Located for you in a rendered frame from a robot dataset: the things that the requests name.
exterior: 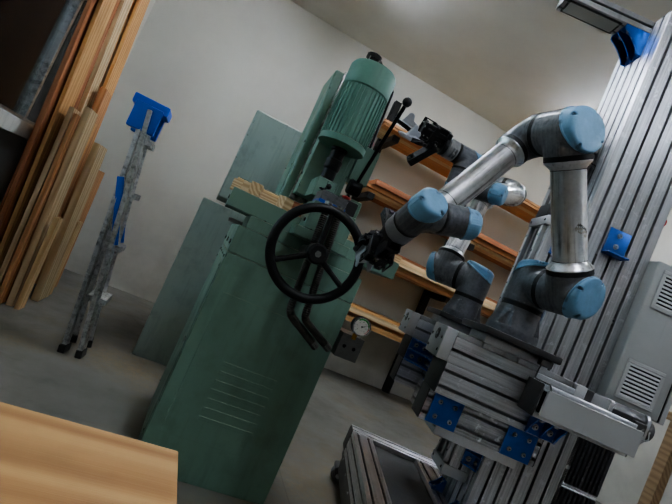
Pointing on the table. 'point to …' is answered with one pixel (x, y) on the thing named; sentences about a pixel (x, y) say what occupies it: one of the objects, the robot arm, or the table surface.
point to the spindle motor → (358, 107)
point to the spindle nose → (333, 163)
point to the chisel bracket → (319, 186)
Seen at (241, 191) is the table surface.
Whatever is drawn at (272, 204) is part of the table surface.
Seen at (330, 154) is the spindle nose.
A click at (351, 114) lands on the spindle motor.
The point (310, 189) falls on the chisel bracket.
